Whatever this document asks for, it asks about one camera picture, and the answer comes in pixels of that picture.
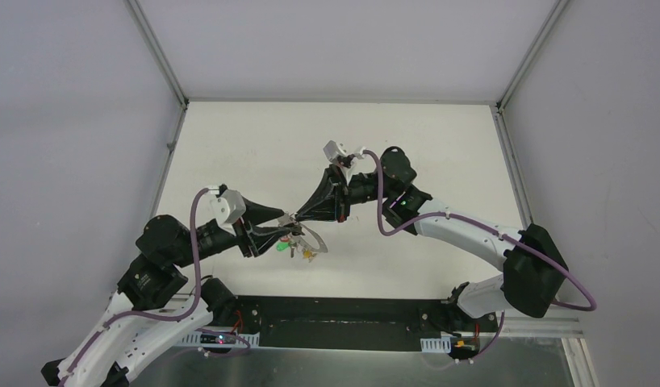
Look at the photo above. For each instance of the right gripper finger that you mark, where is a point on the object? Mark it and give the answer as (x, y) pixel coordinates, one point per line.
(323, 210)
(330, 184)

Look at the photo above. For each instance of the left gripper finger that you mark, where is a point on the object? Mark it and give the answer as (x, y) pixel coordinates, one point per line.
(256, 214)
(261, 239)

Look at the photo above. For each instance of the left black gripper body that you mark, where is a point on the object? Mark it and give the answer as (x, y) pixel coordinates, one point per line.
(244, 233)

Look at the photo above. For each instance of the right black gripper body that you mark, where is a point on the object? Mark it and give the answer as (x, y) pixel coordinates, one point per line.
(363, 189)

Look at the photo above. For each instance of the large keyring with keys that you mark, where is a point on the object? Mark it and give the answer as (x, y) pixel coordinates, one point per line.
(310, 243)

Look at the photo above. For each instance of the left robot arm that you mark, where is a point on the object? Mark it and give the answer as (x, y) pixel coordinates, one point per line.
(162, 296)

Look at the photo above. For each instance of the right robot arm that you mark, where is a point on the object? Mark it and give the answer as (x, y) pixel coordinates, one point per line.
(531, 270)

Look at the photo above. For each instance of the green tagged key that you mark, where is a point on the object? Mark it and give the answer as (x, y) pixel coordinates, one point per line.
(288, 247)

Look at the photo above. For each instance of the left controller board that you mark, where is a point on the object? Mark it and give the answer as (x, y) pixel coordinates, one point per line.
(218, 338)

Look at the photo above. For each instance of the controller board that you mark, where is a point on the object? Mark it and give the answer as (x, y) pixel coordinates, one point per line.
(464, 349)
(218, 338)

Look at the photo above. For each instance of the right controller board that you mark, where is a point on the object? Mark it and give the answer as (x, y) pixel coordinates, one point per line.
(464, 349)

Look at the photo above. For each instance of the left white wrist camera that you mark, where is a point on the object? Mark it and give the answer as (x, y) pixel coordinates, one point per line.
(227, 205)

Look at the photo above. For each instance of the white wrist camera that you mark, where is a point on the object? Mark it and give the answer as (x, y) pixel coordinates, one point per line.
(227, 205)
(338, 155)

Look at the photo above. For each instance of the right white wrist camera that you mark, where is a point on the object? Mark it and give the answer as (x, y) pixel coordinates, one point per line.
(338, 155)

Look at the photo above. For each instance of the aluminium frame rail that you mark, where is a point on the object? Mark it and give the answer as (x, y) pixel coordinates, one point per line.
(511, 323)

